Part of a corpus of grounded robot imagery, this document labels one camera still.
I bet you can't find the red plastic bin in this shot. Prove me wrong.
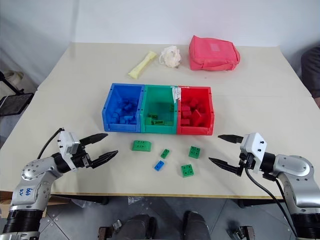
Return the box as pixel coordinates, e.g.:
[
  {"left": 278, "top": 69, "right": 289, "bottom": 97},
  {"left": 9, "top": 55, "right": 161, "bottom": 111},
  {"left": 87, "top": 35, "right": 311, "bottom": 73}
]
[{"left": 176, "top": 86, "right": 216, "bottom": 136}]

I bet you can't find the black folding stand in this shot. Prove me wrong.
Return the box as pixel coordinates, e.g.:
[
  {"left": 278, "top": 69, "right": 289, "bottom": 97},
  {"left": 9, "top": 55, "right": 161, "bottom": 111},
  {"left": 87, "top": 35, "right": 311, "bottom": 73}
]
[{"left": 0, "top": 71, "right": 35, "bottom": 117}]

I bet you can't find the green plastic bin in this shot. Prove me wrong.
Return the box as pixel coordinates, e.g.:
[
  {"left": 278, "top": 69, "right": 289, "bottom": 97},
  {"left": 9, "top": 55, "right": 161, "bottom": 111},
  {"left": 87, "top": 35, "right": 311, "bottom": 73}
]
[{"left": 139, "top": 84, "right": 181, "bottom": 135}]

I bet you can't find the long blue brick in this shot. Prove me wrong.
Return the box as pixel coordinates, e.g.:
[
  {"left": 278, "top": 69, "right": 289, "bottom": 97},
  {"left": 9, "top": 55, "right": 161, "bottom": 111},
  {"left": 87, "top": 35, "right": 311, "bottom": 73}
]
[{"left": 119, "top": 115, "right": 137, "bottom": 125}]

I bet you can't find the dark rounded shape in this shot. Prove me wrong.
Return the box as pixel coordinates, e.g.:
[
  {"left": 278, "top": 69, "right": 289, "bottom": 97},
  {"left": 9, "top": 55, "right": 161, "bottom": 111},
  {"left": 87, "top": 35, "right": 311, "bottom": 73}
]
[
  {"left": 116, "top": 214, "right": 157, "bottom": 240},
  {"left": 183, "top": 210, "right": 214, "bottom": 240}
]

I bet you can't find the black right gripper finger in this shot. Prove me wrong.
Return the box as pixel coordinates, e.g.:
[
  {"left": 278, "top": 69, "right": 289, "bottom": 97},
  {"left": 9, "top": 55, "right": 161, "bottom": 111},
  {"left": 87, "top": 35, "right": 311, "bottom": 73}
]
[
  {"left": 217, "top": 134, "right": 245, "bottom": 145},
  {"left": 208, "top": 156, "right": 244, "bottom": 177}
]

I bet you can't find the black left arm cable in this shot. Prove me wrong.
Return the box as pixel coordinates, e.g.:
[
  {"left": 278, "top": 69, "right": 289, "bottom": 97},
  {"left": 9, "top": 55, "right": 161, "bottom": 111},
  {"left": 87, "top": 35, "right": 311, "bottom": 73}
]
[{"left": 36, "top": 127, "right": 66, "bottom": 160}]

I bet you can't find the pink fabric bag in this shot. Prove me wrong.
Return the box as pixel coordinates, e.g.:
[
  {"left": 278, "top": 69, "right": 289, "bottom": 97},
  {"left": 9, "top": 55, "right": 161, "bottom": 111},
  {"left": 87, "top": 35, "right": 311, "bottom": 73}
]
[{"left": 188, "top": 34, "right": 242, "bottom": 72}]

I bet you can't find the yellow elongated toy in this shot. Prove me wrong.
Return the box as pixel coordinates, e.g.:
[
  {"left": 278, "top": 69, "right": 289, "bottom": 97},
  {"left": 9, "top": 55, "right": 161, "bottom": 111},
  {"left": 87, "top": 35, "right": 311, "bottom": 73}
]
[{"left": 127, "top": 50, "right": 158, "bottom": 80}]

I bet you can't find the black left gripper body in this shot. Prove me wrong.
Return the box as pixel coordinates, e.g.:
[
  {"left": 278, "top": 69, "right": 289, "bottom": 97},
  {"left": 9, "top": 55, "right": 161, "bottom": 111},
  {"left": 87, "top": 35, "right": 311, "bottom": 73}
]
[{"left": 71, "top": 142, "right": 94, "bottom": 172}]

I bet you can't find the small blue brick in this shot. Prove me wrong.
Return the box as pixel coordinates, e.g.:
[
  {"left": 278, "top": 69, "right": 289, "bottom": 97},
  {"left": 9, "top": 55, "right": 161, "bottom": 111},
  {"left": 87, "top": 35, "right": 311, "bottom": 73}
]
[{"left": 153, "top": 160, "right": 167, "bottom": 172}]

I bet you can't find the white tape strip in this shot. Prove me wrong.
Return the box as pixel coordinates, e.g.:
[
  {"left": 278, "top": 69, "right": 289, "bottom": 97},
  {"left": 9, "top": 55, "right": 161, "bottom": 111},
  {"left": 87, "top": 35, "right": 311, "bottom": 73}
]
[{"left": 170, "top": 86, "right": 182, "bottom": 103}]

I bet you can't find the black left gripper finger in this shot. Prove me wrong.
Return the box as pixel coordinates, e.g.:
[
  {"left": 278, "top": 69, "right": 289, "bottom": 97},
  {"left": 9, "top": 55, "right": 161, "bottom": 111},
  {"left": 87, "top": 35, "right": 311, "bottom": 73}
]
[
  {"left": 88, "top": 149, "right": 119, "bottom": 170},
  {"left": 79, "top": 133, "right": 109, "bottom": 146}
]

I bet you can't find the square green brick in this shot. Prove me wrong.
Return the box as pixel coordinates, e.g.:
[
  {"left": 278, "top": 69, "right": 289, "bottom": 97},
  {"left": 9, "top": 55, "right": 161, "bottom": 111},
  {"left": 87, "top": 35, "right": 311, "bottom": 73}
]
[
  {"left": 188, "top": 145, "right": 202, "bottom": 160},
  {"left": 180, "top": 164, "right": 196, "bottom": 179}
]

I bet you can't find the wide green arched brick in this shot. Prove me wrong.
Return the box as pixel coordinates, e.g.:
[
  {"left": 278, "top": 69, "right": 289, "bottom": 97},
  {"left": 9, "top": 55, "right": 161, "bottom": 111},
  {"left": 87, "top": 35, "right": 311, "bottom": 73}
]
[{"left": 131, "top": 139, "right": 154, "bottom": 153}]

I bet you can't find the crumpled white cloth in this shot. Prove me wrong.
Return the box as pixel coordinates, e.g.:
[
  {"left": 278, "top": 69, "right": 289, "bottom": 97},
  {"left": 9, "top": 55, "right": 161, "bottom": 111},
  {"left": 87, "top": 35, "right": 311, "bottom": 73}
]
[{"left": 158, "top": 45, "right": 183, "bottom": 69}]

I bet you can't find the large red slanted brick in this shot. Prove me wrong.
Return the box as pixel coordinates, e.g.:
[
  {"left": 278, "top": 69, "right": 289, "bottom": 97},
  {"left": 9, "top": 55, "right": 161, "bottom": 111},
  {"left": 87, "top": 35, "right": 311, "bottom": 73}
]
[{"left": 190, "top": 109, "right": 204, "bottom": 127}]

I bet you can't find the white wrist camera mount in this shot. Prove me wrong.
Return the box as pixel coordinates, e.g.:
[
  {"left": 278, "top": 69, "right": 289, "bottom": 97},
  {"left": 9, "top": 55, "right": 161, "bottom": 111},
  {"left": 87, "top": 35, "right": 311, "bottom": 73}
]
[
  {"left": 56, "top": 130, "right": 81, "bottom": 173},
  {"left": 239, "top": 132, "right": 268, "bottom": 174}
]

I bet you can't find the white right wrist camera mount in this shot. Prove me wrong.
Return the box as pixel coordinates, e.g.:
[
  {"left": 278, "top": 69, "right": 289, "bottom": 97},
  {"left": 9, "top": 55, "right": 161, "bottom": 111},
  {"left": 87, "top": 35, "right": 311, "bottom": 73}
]
[{"left": 239, "top": 132, "right": 268, "bottom": 174}]

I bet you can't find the bystander in dark clothes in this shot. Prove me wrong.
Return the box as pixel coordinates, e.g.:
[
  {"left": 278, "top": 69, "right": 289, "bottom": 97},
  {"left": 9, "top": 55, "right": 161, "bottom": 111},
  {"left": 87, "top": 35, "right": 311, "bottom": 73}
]
[{"left": 300, "top": 46, "right": 320, "bottom": 110}]

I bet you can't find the clear plastic bag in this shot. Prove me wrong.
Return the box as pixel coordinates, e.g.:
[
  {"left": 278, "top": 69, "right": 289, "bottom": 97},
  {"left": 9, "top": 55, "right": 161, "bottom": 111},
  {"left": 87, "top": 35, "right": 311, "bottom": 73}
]
[{"left": 127, "top": 196, "right": 146, "bottom": 207}]

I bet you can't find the blue plastic bin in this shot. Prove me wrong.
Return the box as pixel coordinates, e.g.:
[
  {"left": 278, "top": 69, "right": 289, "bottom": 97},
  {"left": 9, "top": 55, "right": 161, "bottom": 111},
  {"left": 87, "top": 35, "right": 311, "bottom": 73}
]
[{"left": 101, "top": 83, "right": 147, "bottom": 133}]

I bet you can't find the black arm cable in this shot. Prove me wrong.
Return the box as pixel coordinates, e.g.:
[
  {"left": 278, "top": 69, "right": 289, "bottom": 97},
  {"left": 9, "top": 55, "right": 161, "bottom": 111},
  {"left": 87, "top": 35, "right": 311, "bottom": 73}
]
[
  {"left": 36, "top": 127, "right": 66, "bottom": 160},
  {"left": 243, "top": 166, "right": 299, "bottom": 238}
]

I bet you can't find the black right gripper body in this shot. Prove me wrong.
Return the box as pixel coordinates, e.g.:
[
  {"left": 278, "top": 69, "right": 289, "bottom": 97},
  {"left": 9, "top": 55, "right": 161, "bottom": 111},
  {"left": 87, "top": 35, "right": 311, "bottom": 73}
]
[{"left": 236, "top": 149, "right": 256, "bottom": 177}]

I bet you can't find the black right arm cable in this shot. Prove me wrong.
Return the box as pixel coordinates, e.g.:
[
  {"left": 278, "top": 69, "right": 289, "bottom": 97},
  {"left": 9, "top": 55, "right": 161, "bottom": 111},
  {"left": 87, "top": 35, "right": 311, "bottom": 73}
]
[{"left": 243, "top": 166, "right": 299, "bottom": 238}]

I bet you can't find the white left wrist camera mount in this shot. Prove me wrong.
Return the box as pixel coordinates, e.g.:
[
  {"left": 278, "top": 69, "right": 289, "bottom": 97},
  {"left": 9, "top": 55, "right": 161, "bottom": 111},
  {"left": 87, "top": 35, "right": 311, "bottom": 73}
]
[{"left": 56, "top": 130, "right": 81, "bottom": 173}]

